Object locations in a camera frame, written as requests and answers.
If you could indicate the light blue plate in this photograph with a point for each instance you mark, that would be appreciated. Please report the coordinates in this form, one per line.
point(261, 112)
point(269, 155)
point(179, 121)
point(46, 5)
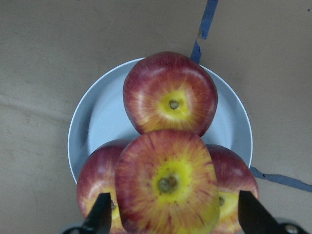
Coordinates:
point(100, 117)

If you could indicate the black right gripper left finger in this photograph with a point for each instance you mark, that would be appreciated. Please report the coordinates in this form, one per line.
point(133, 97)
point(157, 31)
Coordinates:
point(99, 219)

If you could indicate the red apple on plate near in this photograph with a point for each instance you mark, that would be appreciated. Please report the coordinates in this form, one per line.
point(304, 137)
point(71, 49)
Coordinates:
point(98, 176)

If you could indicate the red apple on plate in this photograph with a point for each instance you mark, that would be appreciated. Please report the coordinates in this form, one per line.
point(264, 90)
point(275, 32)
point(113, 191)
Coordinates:
point(98, 176)
point(168, 90)
point(233, 175)

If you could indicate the red apple on plate right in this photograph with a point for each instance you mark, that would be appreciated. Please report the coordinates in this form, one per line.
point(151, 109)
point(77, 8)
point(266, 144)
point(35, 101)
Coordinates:
point(233, 175)

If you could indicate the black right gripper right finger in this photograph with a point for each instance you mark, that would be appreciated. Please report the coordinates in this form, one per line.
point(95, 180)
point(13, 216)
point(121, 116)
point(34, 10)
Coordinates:
point(255, 219)

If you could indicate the red apple on plate far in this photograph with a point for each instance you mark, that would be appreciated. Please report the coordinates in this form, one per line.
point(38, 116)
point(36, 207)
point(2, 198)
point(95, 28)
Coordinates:
point(168, 90)

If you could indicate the red yellow apple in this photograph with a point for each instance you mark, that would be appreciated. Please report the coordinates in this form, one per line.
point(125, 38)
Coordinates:
point(166, 184)

